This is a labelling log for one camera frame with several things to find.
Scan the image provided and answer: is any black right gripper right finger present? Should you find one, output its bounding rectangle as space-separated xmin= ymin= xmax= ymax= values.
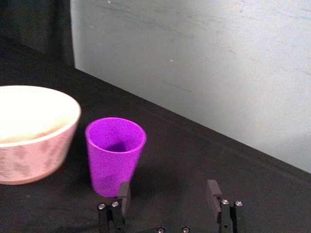
xmin=206 ymin=180 xmax=246 ymax=233

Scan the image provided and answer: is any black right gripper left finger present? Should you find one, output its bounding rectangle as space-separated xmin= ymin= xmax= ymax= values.
xmin=97 ymin=182 xmax=131 ymax=233

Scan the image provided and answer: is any purple plastic cup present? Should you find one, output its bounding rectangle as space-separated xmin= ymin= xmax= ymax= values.
xmin=85 ymin=117 xmax=147 ymax=198

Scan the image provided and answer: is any black table cloth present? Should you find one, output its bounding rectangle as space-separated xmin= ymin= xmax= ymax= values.
xmin=0 ymin=36 xmax=311 ymax=233

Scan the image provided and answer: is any pink patterned bowl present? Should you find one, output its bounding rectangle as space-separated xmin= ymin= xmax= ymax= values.
xmin=0 ymin=85 xmax=82 ymax=185

